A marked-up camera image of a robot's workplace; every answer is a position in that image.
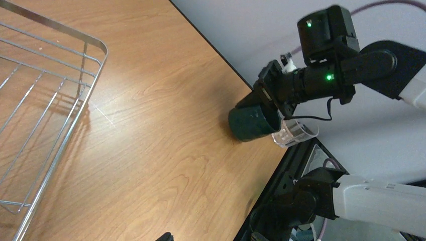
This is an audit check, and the dark green cup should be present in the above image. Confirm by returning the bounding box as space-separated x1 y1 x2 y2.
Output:
228 105 281 142

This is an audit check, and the wire metal dish rack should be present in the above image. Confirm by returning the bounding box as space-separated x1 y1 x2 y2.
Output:
1 1 109 240

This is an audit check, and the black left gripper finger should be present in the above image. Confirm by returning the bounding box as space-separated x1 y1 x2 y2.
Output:
156 232 174 241

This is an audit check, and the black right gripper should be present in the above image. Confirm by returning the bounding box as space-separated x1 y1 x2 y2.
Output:
235 60 333 119

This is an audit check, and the thin black gripper wire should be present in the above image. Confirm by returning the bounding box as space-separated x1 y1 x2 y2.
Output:
283 96 335 122

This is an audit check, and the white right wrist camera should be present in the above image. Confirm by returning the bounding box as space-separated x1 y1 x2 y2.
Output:
280 52 297 74

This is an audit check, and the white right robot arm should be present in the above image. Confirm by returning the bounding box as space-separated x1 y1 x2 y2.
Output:
234 1 425 184

